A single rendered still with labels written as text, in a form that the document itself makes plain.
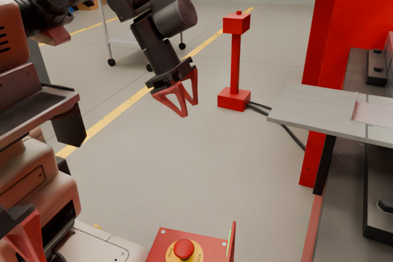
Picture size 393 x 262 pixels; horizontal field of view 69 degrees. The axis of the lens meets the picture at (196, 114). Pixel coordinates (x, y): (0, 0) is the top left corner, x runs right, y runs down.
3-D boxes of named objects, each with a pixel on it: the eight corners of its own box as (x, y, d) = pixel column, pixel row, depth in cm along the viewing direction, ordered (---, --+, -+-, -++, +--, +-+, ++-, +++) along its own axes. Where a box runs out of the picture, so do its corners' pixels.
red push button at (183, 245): (178, 246, 58) (176, 234, 56) (197, 250, 57) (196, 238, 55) (171, 265, 54) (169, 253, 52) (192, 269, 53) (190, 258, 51)
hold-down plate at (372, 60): (366, 55, 118) (368, 48, 116) (381, 57, 116) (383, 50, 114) (365, 84, 95) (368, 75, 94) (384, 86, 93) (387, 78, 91)
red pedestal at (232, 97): (225, 97, 280) (227, 8, 237) (250, 102, 269) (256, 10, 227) (217, 106, 264) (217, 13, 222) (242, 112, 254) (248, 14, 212)
